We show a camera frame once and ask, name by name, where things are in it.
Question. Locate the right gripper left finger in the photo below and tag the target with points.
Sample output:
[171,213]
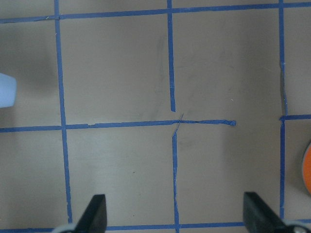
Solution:
[93,220]

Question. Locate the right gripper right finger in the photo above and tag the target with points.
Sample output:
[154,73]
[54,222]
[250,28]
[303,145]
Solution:
[258,217]

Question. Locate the orange can with silver lid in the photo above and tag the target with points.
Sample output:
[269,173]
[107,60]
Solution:
[306,168]

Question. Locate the light blue plastic cup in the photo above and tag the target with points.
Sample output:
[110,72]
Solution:
[8,90]

